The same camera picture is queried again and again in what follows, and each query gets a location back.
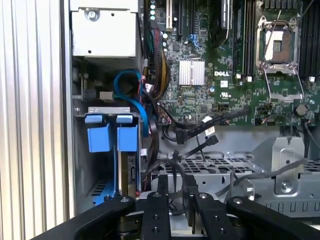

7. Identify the blue flat cable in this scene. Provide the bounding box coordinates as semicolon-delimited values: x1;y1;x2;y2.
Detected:
113;69;151;138

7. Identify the metal disk bay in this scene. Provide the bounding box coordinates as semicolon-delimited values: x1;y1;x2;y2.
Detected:
72;106;146;208

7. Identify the grey cable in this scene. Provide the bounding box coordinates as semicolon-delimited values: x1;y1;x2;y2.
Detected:
214;158;310;197

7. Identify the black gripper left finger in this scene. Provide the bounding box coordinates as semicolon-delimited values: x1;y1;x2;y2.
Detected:
31;174;172;240

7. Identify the silver finned heatsink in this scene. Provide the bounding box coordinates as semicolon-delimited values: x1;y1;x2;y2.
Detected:
178;59;206;86

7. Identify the hard disk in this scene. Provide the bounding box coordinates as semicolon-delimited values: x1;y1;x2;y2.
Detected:
84;113;141;206

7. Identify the grey PC case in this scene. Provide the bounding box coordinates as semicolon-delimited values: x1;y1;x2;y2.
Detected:
59;0;320;221

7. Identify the CPU socket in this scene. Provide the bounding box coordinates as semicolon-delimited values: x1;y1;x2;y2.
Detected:
254;16;301;73

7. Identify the black expansion card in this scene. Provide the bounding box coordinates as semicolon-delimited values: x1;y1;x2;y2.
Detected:
209;0;233;48

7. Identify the black RAM slot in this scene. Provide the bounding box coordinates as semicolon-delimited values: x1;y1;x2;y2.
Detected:
251;0;258;76
300;9;308;76
306;7;314;76
239;0;247;76
233;0;241;78
313;4;320;76
246;0;252;76

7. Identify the white expansion slot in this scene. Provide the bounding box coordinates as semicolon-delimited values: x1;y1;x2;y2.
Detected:
165;0;174;33

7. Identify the silver power supply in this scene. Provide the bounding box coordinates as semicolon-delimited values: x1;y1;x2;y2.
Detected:
69;0;141;60

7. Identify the black disk data wire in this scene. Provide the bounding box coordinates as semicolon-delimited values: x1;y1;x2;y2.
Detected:
172;134;220;163

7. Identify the yellow black power wire bundle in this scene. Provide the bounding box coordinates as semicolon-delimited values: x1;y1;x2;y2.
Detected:
149;28;171;94

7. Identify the black disk power wire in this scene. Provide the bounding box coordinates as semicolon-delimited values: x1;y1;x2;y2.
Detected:
159;102;251;145

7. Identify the thin metal locking lever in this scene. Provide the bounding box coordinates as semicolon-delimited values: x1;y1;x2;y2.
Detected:
258;9;284;71

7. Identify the green motherboard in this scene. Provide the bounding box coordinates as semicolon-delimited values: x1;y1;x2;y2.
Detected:
143;0;320;127

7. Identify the grey perforated drive cage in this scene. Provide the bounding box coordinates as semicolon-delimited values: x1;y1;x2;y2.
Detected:
149;136;320;218

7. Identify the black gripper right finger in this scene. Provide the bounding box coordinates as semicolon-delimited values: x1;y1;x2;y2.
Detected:
184;175;320;240

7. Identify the metal socket cover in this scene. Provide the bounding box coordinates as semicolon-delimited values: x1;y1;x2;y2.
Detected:
262;66;306;103

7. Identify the black expansion slot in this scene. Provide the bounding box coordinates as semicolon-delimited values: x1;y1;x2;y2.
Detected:
176;0;184;39

